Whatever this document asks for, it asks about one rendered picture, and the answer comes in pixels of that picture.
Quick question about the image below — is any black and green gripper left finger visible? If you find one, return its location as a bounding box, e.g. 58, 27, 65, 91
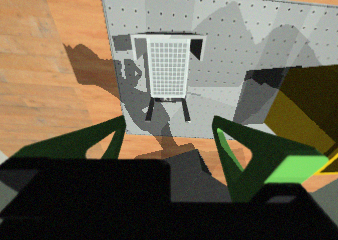
11, 115, 126, 159

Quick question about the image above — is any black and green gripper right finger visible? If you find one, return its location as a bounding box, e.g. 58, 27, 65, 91
212, 115, 328, 202

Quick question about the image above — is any yellow open-top bin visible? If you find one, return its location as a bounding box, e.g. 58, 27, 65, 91
264, 64, 338, 175

